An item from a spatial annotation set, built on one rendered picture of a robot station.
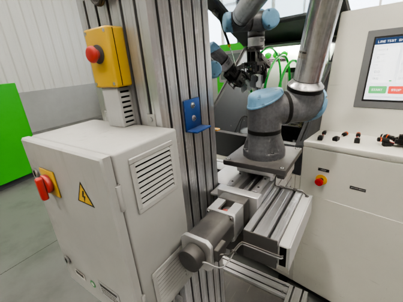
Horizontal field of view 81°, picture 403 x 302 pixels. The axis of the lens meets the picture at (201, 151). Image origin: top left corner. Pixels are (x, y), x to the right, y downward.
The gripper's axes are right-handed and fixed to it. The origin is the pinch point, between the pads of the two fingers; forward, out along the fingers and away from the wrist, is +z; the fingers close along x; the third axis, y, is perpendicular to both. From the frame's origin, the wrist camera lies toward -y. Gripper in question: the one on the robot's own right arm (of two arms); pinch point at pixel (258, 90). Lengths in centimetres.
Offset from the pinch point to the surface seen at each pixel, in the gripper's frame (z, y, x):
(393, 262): 72, -3, 65
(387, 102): 8, -28, 50
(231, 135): 27.2, -3.0, -20.2
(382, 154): 24, -3, 54
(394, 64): -8, -32, 49
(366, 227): 59, -3, 54
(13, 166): 95, 77, -322
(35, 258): 121, 100, -142
